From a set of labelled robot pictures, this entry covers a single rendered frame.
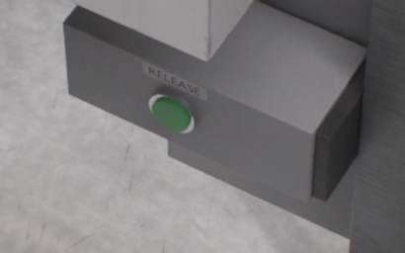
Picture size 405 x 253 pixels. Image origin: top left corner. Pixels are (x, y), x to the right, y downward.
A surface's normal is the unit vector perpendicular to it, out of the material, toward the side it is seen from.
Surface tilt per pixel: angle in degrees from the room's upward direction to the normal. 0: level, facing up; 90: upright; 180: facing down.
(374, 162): 90
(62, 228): 0
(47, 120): 0
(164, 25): 90
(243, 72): 0
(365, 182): 90
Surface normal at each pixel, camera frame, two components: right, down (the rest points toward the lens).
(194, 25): -0.50, 0.69
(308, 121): 0.00, -0.61
